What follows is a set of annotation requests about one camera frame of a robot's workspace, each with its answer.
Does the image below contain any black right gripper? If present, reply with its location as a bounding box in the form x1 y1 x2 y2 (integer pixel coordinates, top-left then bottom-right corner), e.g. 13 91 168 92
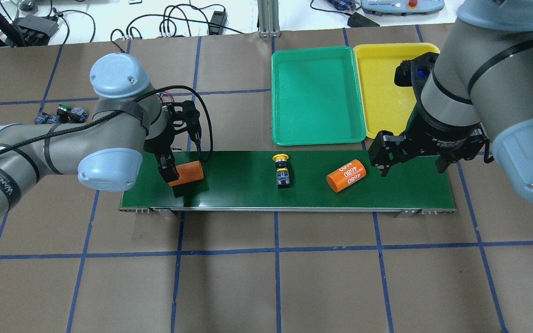
368 104 490 177

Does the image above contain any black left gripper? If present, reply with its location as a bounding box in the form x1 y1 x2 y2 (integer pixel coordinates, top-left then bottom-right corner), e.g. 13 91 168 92
144 100 202 183

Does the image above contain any plain orange cylinder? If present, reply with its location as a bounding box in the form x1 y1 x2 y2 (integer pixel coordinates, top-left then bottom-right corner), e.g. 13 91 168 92
168 161 205 187

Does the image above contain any orange cylinder with 4680 print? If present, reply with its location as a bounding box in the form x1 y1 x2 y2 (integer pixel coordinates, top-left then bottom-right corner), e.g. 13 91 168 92
326 160 367 192

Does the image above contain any yellow push button switch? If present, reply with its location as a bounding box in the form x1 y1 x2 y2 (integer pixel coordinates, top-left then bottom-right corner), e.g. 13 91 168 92
272 154 291 189

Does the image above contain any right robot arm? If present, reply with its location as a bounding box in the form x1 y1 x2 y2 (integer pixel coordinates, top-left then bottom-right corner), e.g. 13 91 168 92
368 0 533 203

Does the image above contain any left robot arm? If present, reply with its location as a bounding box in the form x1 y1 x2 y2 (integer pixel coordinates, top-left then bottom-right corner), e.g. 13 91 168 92
0 53 202 218

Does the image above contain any yellow plastic tray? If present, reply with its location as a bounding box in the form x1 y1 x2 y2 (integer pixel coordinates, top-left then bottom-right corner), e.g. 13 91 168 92
353 43 440 139

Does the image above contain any green conveyor belt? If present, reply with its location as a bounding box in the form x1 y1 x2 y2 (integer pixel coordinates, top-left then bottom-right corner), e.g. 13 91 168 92
118 150 456 216

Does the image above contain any green plastic tray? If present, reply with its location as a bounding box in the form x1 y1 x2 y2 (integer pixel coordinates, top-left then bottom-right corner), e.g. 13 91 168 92
271 46 366 146

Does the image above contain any black power adapter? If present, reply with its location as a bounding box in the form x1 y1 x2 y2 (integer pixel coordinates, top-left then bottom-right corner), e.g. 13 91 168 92
208 10 228 36

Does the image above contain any teach pendant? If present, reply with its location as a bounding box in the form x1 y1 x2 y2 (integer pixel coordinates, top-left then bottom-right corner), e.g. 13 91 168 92
361 0 445 16

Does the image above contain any red black wire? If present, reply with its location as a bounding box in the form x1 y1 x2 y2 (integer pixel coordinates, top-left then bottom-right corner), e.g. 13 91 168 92
111 29 214 163

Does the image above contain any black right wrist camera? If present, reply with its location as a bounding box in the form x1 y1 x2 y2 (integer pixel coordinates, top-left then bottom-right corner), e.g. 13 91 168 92
394 51 439 96

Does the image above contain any green push button switch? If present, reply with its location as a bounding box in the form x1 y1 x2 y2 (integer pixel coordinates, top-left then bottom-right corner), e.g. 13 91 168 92
56 104 72 123

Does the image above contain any aluminium frame post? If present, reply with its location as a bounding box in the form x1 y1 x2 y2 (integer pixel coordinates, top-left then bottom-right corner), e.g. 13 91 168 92
257 0 281 38

